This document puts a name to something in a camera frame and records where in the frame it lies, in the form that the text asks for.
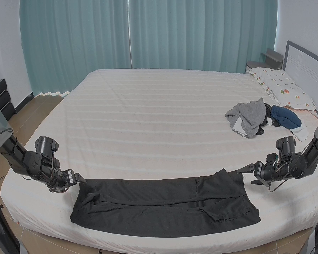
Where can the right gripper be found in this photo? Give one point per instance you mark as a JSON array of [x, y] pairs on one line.
[[266, 172]]

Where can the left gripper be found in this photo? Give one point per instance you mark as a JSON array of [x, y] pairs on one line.
[[65, 181]]

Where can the black T-shirt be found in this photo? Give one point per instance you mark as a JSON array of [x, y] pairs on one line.
[[148, 210]]

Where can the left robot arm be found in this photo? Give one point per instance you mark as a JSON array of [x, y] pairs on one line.
[[18, 155]]

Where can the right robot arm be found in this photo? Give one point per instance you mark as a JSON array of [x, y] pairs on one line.
[[312, 152]]

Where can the pile of clothes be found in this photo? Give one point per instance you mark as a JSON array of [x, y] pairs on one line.
[[250, 115]]

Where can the bed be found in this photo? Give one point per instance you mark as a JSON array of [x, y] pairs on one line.
[[148, 102]]

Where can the white printed pillow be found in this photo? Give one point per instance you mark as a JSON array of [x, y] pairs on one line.
[[281, 86]]

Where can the grey bedside table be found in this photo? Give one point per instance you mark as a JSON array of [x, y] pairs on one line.
[[274, 58]]

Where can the blue-green curtain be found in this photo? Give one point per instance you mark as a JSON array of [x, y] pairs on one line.
[[201, 28], [74, 36]]

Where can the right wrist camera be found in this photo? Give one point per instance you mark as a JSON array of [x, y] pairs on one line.
[[271, 159]]

